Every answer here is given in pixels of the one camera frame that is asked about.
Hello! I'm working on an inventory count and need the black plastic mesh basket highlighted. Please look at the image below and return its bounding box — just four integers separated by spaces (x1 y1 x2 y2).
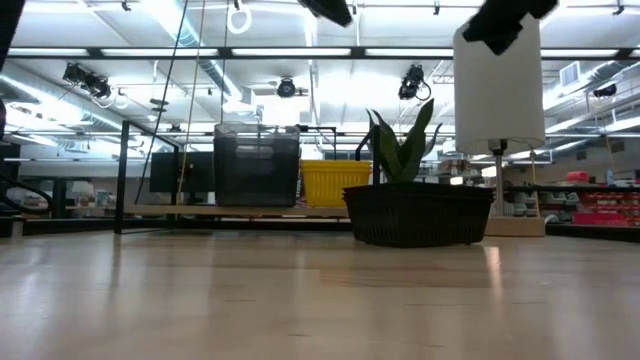
342 182 496 249

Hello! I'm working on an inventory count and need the background rack with red bins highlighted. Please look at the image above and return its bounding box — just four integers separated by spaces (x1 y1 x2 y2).
544 169 640 241

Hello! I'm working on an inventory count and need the black hanging cable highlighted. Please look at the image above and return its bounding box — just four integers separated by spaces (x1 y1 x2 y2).
133 0 190 205

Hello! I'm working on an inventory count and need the table lamp white shade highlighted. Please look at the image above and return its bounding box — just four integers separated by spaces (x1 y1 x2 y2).
452 12 546 238

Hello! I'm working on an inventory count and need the black ceiling camera pair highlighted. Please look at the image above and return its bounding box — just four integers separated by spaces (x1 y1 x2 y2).
62 62 113 100

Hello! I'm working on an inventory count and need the black background monitor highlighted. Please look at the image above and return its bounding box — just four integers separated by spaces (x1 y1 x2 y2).
149 151 216 195

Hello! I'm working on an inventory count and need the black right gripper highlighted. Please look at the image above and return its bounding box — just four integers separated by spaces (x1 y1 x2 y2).
462 0 559 56

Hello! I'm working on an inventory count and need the black ceiling camera with cable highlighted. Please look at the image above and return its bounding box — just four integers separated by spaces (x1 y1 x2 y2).
398 63 432 101

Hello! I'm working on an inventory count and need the potted snake plant white pot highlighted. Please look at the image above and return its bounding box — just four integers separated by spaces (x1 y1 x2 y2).
364 98 444 186

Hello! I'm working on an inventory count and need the yellow plastic mesh basket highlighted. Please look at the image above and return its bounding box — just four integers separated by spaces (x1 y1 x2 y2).
301 160 374 172
301 162 374 209
301 159 374 167

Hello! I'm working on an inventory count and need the black aluminium rig frame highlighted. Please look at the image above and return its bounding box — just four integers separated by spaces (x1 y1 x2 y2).
0 46 640 60

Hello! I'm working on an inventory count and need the white cable loop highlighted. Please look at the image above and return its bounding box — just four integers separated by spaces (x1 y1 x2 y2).
227 0 254 35

